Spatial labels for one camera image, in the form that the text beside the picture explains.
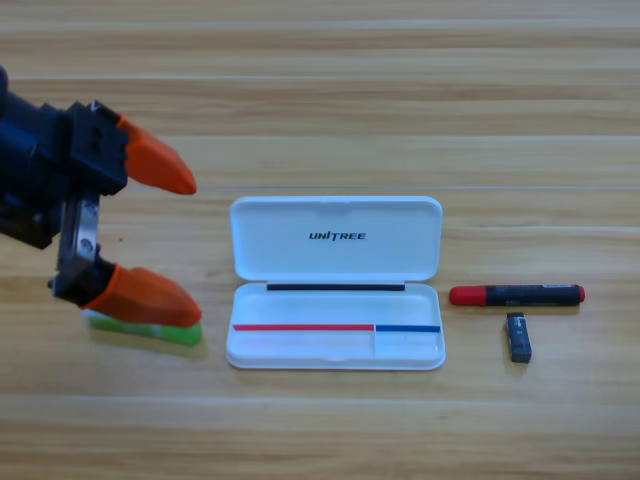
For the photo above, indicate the black eraser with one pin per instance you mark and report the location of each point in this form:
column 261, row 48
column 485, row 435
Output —
column 519, row 345

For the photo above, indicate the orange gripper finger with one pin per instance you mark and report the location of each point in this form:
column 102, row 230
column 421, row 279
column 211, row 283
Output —
column 150, row 297

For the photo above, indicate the red and black marker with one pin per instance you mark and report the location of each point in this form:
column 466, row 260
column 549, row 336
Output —
column 525, row 295

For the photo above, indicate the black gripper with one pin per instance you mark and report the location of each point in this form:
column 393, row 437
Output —
column 35, row 170

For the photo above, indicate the green highlighter pen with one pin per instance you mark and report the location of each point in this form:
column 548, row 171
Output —
column 150, row 334

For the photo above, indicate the white Unitree pencil case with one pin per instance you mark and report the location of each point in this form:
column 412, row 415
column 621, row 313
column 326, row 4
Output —
column 300, row 250

